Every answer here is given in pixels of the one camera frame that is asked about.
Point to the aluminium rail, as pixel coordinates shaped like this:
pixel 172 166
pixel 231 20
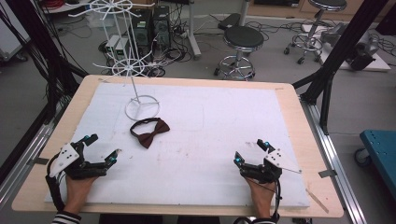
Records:
pixel 330 149
pixel 21 168

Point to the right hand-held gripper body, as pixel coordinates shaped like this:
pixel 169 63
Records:
pixel 264 172

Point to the black flat pad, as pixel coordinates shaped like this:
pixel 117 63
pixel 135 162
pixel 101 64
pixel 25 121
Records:
pixel 229 21

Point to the thin wooden stick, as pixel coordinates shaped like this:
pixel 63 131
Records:
pixel 317 200

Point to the dark red bow tie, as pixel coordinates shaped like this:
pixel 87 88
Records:
pixel 154 132

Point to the black metal frame post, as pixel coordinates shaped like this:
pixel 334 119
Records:
pixel 339 49
pixel 40 40

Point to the person's left hand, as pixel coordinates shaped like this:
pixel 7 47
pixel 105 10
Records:
pixel 77 193

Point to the black round stool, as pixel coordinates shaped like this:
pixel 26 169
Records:
pixel 327 4
pixel 243 37

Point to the grey black machine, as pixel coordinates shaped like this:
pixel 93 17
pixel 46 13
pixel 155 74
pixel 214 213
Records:
pixel 358 46

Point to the blue cart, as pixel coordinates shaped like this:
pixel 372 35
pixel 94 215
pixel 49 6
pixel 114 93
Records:
pixel 381 155

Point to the black computer tower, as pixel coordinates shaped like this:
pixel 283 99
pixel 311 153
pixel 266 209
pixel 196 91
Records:
pixel 162 26
pixel 141 31

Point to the white table cloth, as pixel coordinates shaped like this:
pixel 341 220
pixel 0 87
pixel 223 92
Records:
pixel 202 140

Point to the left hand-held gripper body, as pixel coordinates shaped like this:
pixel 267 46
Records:
pixel 77 165

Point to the grey tape piece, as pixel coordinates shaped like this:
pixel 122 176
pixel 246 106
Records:
pixel 327 173
pixel 39 160

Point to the person's right hand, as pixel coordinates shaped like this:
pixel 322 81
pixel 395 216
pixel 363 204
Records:
pixel 264 199

